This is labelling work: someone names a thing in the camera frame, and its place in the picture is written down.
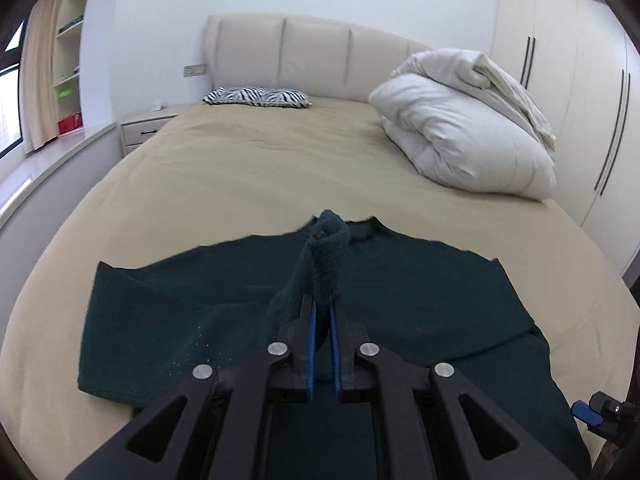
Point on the wall switch panel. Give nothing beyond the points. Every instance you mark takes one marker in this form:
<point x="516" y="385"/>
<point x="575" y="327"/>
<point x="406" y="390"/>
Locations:
<point x="195" y="70"/>

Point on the beige curtain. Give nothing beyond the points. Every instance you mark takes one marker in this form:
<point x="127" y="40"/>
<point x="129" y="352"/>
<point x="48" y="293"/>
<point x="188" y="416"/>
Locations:
<point x="42" y="70"/>

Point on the white nightstand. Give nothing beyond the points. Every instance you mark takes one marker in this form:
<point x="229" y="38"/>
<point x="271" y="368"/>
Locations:
<point x="145" y="132"/>

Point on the bed with beige sheet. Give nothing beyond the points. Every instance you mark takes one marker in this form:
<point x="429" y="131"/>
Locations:
<point x="250" y="175"/>

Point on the white window sill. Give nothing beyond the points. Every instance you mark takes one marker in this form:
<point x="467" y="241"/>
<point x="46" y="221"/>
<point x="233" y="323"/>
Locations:
<point x="45" y="175"/>

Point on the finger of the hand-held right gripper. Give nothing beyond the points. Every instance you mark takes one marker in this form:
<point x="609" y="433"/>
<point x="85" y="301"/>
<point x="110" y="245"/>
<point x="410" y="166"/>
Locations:
<point x="586" y="412"/>

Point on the cream padded headboard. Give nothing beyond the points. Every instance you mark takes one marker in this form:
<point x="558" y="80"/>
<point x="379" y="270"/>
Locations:
<point x="315" y="55"/>

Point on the white wardrobe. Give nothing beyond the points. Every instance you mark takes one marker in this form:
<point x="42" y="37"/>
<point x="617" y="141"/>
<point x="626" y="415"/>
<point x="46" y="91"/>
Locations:
<point x="565" y="85"/>

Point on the zebra print pillow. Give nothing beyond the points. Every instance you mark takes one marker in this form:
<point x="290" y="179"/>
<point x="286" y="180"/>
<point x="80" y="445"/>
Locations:
<point x="260" y="96"/>

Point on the white folded duvet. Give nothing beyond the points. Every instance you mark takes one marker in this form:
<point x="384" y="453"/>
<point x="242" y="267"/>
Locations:
<point x="450" y="125"/>

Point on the red box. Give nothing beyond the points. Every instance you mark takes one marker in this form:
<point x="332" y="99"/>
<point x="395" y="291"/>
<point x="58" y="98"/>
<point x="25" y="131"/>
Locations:
<point x="69" y="124"/>

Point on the bright green container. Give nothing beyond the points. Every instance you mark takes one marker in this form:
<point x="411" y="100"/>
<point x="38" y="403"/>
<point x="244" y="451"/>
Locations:
<point x="64" y="93"/>

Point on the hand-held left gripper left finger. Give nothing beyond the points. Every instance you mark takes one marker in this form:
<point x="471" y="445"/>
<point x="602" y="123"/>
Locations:
<point x="310" y="355"/>

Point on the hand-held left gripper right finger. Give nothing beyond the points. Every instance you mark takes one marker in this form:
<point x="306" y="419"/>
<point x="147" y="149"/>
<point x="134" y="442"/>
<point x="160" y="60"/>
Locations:
<point x="336" y="360"/>

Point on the white bookshelf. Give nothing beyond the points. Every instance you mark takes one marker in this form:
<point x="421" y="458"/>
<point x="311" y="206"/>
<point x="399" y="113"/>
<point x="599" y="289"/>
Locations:
<point x="70" y="55"/>

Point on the window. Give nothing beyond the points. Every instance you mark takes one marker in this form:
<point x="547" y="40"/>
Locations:
<point x="11" y="105"/>

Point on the dark green sweater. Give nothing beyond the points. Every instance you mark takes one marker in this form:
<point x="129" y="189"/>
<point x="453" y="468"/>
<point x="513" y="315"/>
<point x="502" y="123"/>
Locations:
<point x="425" y="290"/>

